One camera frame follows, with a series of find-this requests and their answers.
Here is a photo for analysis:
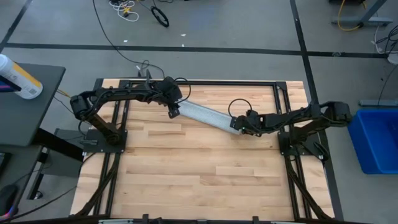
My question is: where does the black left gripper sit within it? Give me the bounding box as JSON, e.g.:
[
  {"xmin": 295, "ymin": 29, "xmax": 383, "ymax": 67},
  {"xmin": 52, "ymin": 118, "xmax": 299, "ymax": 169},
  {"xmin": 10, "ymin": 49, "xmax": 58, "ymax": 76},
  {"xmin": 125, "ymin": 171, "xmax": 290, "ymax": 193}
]
[{"xmin": 157, "ymin": 76, "xmax": 183, "ymax": 119}]

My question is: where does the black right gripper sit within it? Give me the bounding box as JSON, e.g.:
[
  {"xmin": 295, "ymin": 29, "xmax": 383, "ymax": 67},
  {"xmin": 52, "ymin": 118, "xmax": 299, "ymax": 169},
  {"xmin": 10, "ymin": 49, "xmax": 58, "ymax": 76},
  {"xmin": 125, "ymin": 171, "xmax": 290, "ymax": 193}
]
[{"xmin": 230, "ymin": 109, "xmax": 265, "ymax": 135}]

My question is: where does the grey microfiber towel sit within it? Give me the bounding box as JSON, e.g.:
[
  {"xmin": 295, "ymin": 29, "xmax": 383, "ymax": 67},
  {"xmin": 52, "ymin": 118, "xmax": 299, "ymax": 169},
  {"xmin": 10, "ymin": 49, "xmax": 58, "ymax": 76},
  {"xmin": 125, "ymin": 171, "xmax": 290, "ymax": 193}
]
[{"xmin": 177, "ymin": 100, "xmax": 245, "ymax": 136}]

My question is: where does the blue plastic bin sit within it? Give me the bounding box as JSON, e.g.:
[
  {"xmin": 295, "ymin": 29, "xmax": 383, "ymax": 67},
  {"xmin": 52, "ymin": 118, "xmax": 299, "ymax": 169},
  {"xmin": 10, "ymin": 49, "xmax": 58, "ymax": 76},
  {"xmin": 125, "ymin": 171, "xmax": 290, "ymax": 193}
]
[{"xmin": 347, "ymin": 108, "xmax": 398, "ymax": 175}]

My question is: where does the grey metal desk foot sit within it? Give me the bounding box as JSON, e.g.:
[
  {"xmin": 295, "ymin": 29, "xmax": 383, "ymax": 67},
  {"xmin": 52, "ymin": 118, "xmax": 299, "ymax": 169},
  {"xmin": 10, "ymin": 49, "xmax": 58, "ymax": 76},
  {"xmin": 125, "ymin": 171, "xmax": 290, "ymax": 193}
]
[
  {"xmin": 330, "ymin": 0, "xmax": 394, "ymax": 27},
  {"xmin": 358, "ymin": 99, "xmax": 398, "ymax": 108}
]

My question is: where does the black side table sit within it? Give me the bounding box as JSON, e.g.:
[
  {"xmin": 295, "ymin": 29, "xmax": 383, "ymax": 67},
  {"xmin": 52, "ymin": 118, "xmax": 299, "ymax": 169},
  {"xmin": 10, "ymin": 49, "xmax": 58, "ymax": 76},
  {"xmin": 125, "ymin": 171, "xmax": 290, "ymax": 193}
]
[{"xmin": 0, "ymin": 63, "xmax": 67, "ymax": 147}]

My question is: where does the white cylindrical wipes canister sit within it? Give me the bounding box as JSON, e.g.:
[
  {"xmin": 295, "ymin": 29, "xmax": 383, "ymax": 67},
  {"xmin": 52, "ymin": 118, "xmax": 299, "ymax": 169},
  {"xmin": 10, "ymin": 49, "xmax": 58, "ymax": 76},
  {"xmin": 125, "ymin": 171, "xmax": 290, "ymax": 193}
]
[{"xmin": 0, "ymin": 54, "xmax": 44, "ymax": 100}]

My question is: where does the dark grey desk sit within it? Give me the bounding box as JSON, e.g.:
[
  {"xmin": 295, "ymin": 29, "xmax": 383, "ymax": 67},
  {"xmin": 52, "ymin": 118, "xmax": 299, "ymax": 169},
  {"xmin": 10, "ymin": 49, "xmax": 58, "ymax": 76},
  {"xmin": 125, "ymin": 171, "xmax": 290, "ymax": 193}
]
[{"xmin": 0, "ymin": 144, "xmax": 44, "ymax": 218}]

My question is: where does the black computer mouse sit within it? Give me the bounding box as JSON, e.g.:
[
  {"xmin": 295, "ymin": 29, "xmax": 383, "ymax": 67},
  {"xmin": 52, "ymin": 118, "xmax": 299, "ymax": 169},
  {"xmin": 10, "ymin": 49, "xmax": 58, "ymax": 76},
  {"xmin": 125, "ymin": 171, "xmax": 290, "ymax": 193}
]
[{"xmin": 0, "ymin": 184, "xmax": 19, "ymax": 217}]

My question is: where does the black right gripper cable loop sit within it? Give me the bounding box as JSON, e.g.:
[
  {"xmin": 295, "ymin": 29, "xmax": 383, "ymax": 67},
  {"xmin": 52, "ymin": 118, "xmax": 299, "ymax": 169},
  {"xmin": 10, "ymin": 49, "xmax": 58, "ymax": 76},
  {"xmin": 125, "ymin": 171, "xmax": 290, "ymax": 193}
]
[{"xmin": 228, "ymin": 98, "xmax": 253, "ymax": 119}]

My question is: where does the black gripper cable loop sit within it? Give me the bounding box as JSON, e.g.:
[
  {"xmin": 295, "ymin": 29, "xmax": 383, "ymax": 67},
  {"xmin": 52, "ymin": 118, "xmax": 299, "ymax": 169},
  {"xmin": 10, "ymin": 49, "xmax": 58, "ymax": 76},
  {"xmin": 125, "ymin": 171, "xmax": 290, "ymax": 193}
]
[
  {"xmin": 228, "ymin": 98, "xmax": 253, "ymax": 119},
  {"xmin": 174, "ymin": 77, "xmax": 192, "ymax": 104}
]

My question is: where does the black left gripper cable loop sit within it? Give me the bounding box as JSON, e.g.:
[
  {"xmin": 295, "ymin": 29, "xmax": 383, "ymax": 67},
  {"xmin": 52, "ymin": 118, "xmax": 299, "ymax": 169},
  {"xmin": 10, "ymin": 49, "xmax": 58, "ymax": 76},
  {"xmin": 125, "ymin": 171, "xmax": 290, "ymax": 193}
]
[{"xmin": 174, "ymin": 77, "xmax": 192, "ymax": 104}]

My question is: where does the black aluminium table frame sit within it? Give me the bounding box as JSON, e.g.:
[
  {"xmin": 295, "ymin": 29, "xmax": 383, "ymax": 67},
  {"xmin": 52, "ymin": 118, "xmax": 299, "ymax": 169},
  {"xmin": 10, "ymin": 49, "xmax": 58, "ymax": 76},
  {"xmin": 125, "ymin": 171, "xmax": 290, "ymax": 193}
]
[{"xmin": 74, "ymin": 77, "xmax": 336, "ymax": 224}]

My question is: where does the black coiled cable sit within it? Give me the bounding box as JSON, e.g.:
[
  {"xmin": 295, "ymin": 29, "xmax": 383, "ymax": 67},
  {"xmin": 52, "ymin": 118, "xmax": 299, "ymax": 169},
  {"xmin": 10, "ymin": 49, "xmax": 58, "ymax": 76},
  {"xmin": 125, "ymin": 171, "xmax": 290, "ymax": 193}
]
[{"xmin": 150, "ymin": 6, "xmax": 170, "ymax": 28}]

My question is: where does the long black floor cable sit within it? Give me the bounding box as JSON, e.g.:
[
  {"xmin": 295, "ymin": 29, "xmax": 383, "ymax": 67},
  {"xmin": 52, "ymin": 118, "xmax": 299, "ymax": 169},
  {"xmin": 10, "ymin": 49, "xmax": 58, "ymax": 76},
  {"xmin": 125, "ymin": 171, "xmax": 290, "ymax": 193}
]
[{"xmin": 92, "ymin": 0, "xmax": 166, "ymax": 79}]

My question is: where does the white cable bundle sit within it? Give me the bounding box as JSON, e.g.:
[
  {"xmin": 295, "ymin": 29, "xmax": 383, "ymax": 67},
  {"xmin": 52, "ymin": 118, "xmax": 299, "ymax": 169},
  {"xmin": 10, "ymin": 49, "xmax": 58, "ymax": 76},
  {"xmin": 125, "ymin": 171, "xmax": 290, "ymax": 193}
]
[{"xmin": 108, "ymin": 0, "xmax": 140, "ymax": 23}]

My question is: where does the yellow floor cable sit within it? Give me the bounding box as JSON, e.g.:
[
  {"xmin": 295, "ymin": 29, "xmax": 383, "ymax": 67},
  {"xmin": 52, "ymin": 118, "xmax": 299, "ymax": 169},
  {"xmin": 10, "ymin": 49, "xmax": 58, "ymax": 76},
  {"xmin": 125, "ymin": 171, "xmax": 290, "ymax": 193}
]
[{"xmin": 337, "ymin": 0, "xmax": 368, "ymax": 32}]

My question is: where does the black and white cable bunch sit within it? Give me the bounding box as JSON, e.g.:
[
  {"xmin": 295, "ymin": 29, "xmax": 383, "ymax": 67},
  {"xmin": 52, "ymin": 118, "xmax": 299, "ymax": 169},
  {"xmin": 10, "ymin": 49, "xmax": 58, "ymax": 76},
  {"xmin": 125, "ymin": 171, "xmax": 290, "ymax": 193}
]
[{"xmin": 371, "ymin": 24, "xmax": 398, "ymax": 55}]

